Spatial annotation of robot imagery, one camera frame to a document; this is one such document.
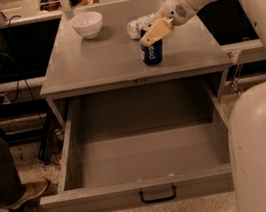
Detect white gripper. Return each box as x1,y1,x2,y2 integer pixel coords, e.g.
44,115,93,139
140,0,197,47

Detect blue pepsi can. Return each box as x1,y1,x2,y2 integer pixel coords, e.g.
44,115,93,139
140,40,163,66

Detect open grey top drawer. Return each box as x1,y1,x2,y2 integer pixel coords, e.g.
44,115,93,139
41,77,234,212

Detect clear plastic water bottle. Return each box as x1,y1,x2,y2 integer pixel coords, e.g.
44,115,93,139
127,13,155,40

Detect white ceramic bowl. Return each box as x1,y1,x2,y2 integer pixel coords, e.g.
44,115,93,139
70,11,103,39

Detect grey metal cabinet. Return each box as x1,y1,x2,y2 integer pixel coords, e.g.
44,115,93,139
41,0,231,124

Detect brown shoe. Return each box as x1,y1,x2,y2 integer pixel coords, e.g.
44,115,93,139
6,178,49,210

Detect black hanging cable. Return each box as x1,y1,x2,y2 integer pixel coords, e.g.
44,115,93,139
0,13,48,132

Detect black drawer handle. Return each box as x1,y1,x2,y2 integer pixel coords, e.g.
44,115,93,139
139,186,177,205

